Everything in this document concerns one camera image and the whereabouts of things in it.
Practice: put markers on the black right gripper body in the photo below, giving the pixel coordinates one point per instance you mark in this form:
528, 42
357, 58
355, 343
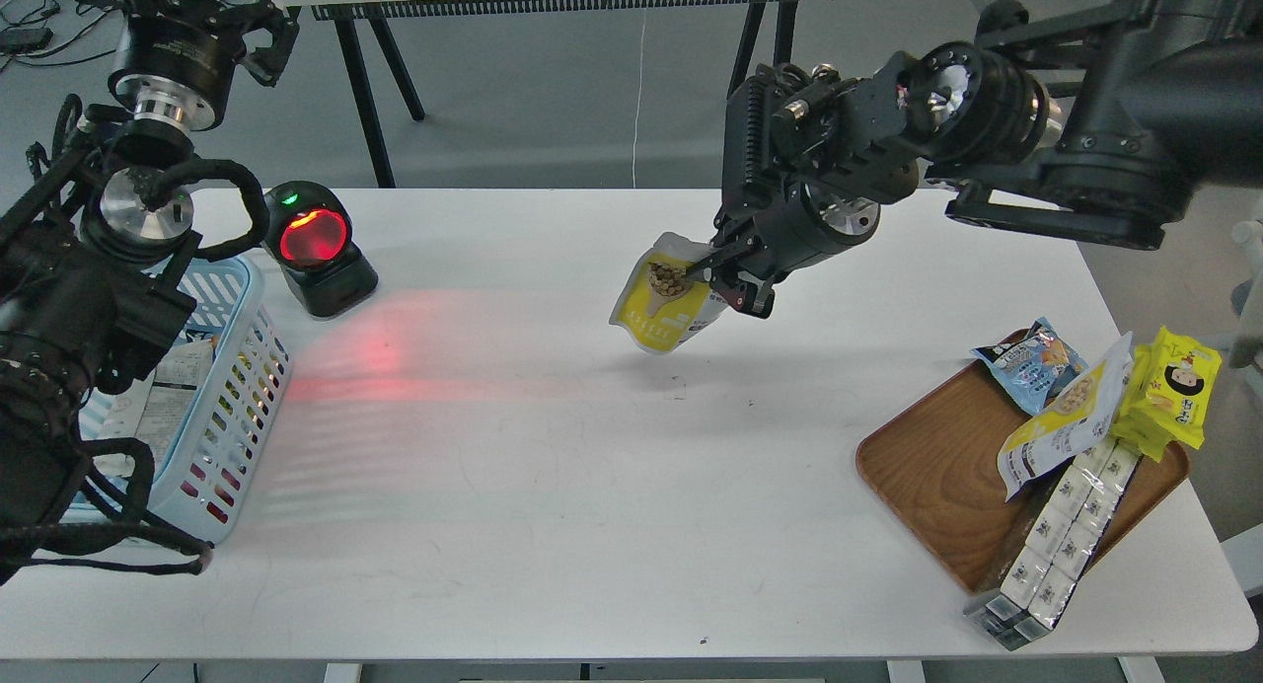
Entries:
799, 147

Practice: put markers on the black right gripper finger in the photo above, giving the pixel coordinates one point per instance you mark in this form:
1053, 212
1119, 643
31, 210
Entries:
721, 262
746, 294

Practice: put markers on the yellow white nut snack pouch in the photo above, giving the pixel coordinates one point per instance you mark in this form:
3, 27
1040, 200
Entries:
661, 308

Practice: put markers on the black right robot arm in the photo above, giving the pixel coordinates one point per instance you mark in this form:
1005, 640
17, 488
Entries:
1096, 127

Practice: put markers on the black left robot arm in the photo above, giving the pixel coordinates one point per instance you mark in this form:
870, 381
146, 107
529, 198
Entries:
93, 256

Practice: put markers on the blue snack bag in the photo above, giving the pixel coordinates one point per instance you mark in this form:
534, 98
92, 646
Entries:
1034, 367

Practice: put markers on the silver white long snack pack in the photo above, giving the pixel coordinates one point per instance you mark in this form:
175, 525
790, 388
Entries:
1045, 553

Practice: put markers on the yellow cartoon face snack packs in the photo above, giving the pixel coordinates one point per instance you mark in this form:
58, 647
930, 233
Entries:
1169, 395

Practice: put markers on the light blue plastic basket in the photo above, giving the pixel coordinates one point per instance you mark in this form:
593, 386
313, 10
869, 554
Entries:
208, 470

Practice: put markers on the white snack packet in basket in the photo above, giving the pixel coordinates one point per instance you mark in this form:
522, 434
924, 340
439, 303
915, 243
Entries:
153, 410

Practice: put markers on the black barcode scanner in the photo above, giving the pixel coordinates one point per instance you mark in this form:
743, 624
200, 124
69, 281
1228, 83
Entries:
310, 237

